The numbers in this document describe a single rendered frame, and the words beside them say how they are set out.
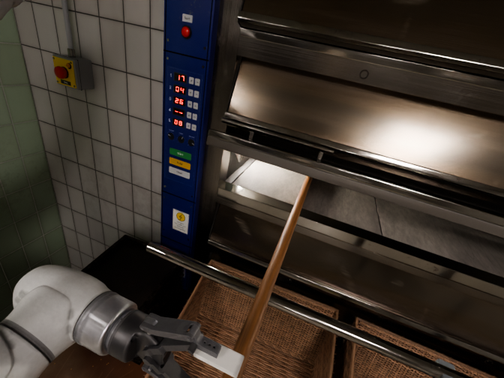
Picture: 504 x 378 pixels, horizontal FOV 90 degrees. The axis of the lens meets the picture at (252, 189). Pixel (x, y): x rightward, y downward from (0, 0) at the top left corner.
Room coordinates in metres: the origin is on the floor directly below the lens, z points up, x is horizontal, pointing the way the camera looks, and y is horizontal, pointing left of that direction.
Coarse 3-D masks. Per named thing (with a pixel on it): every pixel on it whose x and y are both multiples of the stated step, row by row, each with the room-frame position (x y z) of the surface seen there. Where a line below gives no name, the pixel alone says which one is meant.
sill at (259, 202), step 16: (224, 192) 0.82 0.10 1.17; (240, 192) 0.82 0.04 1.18; (256, 208) 0.79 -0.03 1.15; (272, 208) 0.77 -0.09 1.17; (288, 208) 0.78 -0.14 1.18; (304, 224) 0.75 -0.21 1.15; (320, 224) 0.73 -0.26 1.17; (336, 224) 0.75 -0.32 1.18; (352, 240) 0.71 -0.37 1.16; (368, 240) 0.70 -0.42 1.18; (384, 240) 0.71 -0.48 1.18; (400, 256) 0.67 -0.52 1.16; (416, 256) 0.66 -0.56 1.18; (432, 256) 0.68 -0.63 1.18; (432, 272) 0.65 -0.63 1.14; (448, 272) 0.64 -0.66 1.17; (464, 272) 0.63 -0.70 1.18; (480, 272) 0.65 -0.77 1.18; (480, 288) 0.61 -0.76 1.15; (496, 288) 0.61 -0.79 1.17
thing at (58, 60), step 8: (56, 56) 0.91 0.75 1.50; (64, 56) 0.91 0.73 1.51; (56, 64) 0.90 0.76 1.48; (64, 64) 0.89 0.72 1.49; (72, 64) 0.89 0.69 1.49; (80, 64) 0.91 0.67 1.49; (88, 64) 0.94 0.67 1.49; (72, 72) 0.89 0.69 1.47; (80, 72) 0.91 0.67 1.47; (88, 72) 0.94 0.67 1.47; (64, 80) 0.90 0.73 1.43; (72, 80) 0.89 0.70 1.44; (80, 80) 0.90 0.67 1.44; (88, 80) 0.93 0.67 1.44; (80, 88) 0.90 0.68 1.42; (88, 88) 0.93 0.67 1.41
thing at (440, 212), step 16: (208, 144) 0.68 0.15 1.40; (224, 144) 0.67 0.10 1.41; (272, 160) 0.64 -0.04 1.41; (288, 160) 0.63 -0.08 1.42; (320, 176) 0.60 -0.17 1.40; (336, 176) 0.60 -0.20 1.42; (368, 192) 0.58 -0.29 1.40; (384, 192) 0.57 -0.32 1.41; (416, 208) 0.55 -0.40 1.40; (432, 208) 0.54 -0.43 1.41; (480, 208) 0.66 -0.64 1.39; (464, 224) 0.52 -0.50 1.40; (480, 224) 0.52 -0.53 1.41; (496, 224) 0.52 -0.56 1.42
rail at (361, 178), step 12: (216, 132) 0.68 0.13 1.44; (240, 144) 0.66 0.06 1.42; (252, 144) 0.66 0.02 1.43; (276, 156) 0.64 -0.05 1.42; (288, 156) 0.63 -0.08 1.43; (300, 156) 0.63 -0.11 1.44; (324, 168) 0.61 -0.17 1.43; (336, 168) 0.60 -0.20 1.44; (360, 180) 0.59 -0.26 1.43; (372, 180) 0.58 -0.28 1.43; (396, 192) 0.57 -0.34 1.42; (408, 192) 0.56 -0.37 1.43; (420, 192) 0.56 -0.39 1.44; (432, 204) 0.55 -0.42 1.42; (444, 204) 0.54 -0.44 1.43; (456, 204) 0.54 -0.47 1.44; (480, 216) 0.52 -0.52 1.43; (492, 216) 0.52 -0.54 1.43
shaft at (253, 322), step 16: (304, 192) 0.88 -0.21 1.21; (288, 224) 0.65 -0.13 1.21; (288, 240) 0.57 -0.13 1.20; (272, 256) 0.50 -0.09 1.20; (272, 272) 0.44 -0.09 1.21; (272, 288) 0.40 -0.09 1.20; (256, 304) 0.34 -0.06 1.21; (256, 320) 0.31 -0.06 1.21; (240, 336) 0.28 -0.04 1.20; (240, 352) 0.24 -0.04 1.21; (240, 368) 0.22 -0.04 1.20
